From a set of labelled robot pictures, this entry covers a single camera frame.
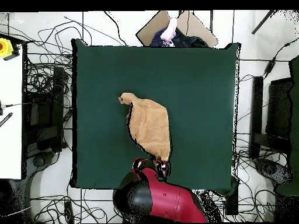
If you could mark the navy dotted garment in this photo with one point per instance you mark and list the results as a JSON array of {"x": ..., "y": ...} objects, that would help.
[{"x": 157, "y": 39}]

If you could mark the cardboard box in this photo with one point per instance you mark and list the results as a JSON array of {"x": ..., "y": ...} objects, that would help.
[{"x": 198, "y": 28}]

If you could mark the black flat case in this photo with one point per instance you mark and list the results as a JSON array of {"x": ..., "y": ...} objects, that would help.
[{"x": 279, "y": 107}]

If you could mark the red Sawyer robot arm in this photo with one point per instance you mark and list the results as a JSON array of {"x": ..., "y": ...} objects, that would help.
[{"x": 168, "y": 200}]

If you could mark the white desk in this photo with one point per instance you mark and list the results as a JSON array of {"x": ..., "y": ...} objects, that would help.
[{"x": 10, "y": 116}]

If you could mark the dark green table cloth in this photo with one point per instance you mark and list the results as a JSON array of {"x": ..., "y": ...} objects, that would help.
[{"x": 186, "y": 93}]

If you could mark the green hanging cloth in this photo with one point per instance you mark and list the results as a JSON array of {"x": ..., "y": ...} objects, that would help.
[{"x": 294, "y": 116}]

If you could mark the thin black bar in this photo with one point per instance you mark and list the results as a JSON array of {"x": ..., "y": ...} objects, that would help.
[{"x": 262, "y": 22}]

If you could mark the black inline power adapter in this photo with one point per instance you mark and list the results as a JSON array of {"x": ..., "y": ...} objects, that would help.
[{"x": 269, "y": 67}]

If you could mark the black equipment stand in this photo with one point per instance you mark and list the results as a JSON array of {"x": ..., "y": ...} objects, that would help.
[{"x": 44, "y": 121}]

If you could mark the tan terry towel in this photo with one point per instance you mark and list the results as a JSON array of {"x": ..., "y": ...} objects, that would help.
[{"x": 149, "y": 126}]

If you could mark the yellow emergency stop button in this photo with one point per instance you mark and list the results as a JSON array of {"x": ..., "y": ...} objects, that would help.
[{"x": 5, "y": 47}]

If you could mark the dark garment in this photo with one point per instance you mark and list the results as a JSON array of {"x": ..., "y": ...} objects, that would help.
[{"x": 189, "y": 40}]

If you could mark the white pink garment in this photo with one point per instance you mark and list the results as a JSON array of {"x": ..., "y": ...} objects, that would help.
[{"x": 170, "y": 31}]

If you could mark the black power strip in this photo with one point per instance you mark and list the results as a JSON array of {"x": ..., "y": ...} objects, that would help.
[{"x": 69, "y": 212}]

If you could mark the black upright bar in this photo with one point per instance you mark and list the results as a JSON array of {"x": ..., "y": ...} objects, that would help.
[{"x": 257, "y": 112}]

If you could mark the grey caster foot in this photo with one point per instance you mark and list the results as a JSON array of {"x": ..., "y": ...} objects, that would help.
[
  {"x": 39, "y": 161},
  {"x": 271, "y": 169}
]

